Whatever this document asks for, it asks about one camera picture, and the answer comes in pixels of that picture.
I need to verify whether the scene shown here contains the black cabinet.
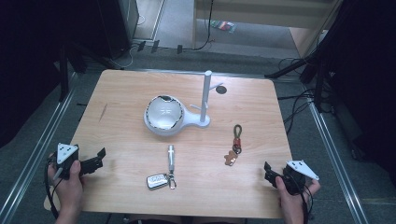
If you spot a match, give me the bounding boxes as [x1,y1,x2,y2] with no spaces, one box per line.
[95,0,140,61]

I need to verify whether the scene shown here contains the black floor cables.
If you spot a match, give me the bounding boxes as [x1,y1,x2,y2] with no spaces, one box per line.
[276,57,316,135]

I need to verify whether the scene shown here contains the black metal stand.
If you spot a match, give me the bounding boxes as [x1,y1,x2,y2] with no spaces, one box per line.
[57,39,126,103]
[264,29,332,114]

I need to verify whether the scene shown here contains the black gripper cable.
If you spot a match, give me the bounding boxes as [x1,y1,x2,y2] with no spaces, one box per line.
[43,157,64,220]
[290,174,315,224]

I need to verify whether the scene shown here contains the colourful packet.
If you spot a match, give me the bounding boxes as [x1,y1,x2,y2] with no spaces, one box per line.
[209,20,238,35]

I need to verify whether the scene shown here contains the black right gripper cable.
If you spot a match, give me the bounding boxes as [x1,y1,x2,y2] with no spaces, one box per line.
[290,174,315,224]

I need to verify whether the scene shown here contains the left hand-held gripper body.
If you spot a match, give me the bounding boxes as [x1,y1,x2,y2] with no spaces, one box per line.
[50,142,83,181]

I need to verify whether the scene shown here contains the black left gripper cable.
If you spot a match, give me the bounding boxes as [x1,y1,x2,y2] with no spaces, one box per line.
[43,157,64,220]

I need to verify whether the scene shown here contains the light wooden shelf unit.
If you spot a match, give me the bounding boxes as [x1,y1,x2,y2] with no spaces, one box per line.
[191,0,344,59]

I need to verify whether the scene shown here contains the white floor cable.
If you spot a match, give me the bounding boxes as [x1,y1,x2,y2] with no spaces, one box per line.
[108,13,148,70]

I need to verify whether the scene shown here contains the metal floor rail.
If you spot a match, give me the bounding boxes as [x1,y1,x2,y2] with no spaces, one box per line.
[305,98,371,224]
[0,72,78,224]

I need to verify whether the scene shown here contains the silver car key with keychain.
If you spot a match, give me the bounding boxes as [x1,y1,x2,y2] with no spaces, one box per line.
[146,144,177,191]

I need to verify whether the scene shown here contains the person's right hand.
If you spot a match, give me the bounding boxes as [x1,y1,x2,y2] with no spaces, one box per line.
[275,175,322,218]

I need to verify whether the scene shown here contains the black hanging cable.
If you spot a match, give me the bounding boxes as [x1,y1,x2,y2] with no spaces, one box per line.
[191,0,217,51]

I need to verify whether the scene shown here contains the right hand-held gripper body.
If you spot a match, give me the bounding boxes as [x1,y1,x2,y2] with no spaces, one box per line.
[280,160,320,196]

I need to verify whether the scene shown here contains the person's left hand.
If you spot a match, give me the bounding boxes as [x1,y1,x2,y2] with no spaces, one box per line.
[47,152,85,217]

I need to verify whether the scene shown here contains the dark curtain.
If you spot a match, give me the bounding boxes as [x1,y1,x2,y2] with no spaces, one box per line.
[320,0,396,176]
[0,0,106,147]

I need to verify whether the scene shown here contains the white key rack with dish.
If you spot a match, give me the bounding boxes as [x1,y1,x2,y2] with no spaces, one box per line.
[143,69,225,137]

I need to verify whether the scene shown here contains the braided keychain with bear charm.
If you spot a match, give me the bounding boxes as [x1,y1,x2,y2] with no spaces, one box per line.
[223,124,244,167]

